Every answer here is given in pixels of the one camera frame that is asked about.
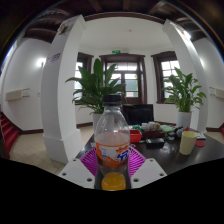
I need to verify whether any printed paper sheet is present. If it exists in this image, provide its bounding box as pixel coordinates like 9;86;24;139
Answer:
196;131;208;140

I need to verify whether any potted plant in white pot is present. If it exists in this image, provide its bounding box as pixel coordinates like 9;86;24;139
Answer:
162;67;208;129
65;58;126;134

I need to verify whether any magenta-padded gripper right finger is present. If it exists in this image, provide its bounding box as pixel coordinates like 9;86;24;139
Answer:
127;146;168;190

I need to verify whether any flat round red coaster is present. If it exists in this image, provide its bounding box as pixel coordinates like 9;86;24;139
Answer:
194;139;206;148

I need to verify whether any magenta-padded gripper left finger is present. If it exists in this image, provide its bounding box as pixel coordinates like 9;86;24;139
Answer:
57;146;100;190

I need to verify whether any orange soda plastic bottle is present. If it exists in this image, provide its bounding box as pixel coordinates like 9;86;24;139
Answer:
94;94;132;192

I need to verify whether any white wall radiator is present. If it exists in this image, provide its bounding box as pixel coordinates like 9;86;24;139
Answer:
4;88;31;102
209;86;224;100

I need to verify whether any dark framed window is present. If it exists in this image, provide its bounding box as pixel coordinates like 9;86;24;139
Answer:
74;52;94;104
151;50;181;104

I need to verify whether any red carpeted staircase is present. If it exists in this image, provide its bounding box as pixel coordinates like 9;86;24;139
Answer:
0;111;20;153

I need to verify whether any dark wooden newel post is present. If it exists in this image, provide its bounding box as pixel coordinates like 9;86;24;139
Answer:
0;123;10;160

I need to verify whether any green notepad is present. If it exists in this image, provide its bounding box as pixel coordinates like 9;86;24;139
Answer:
159;124;175;133

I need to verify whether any black chair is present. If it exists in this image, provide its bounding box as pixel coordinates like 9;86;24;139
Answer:
121;103;155;126

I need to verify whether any brown tray of white cups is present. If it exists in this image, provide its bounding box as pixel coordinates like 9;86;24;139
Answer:
141;121;166;139

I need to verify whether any red plastic box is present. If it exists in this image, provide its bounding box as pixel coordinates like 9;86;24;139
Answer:
129;129;143;144

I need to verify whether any pale yellow cup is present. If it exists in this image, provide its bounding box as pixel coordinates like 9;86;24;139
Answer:
179;130;198;156

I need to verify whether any small black box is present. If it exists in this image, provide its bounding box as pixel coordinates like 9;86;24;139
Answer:
145;137;166;149

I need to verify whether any dark wooden double door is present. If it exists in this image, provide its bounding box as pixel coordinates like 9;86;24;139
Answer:
99;53;148;105

